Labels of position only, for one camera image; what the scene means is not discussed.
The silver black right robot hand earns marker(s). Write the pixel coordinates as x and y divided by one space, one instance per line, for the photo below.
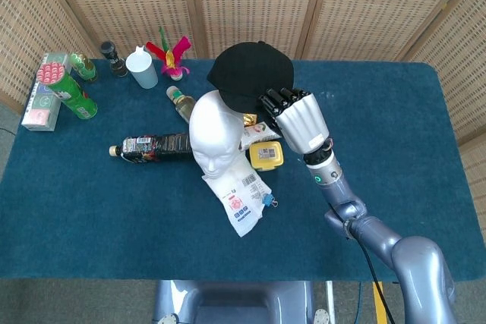
302 123

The black baseball cap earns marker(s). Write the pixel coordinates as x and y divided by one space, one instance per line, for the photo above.
250 70

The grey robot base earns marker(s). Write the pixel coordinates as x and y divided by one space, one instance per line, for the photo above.
235 301

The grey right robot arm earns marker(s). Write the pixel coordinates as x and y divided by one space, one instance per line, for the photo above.
383 236

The white yogurt bottle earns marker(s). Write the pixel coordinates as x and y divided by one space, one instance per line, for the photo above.
258 132

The white foam mannequin head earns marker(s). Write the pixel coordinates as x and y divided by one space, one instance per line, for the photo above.
214 134

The yellow square container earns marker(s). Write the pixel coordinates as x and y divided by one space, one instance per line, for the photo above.
266 155

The yellow snack packet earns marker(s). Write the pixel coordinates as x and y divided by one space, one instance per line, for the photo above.
250 119

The blue binder clip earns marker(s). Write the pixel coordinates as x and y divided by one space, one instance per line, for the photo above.
268 199

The white plastic packet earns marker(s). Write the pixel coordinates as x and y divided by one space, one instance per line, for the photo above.
239 202

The clear tea bottle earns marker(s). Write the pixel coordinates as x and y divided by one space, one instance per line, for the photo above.
184 106

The woven folding screen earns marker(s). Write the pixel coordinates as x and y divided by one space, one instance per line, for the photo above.
341 5

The dark coffee plastic bottle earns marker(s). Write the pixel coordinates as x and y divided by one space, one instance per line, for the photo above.
159 145

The colourful feather shuttlecock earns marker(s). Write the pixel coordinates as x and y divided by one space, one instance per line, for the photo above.
171 60

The pale blue plastic cup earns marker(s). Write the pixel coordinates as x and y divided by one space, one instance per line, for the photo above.
142 70

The black pepper grinder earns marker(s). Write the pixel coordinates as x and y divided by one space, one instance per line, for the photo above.
115 64

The blue table cloth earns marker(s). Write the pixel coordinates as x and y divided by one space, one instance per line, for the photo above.
114 225

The small green dinosaur bottle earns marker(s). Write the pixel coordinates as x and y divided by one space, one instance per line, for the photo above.
85 68

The green chips can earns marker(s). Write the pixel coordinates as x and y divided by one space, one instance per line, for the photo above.
72 92

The tissue pack box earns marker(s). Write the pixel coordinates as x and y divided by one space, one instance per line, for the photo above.
40 111

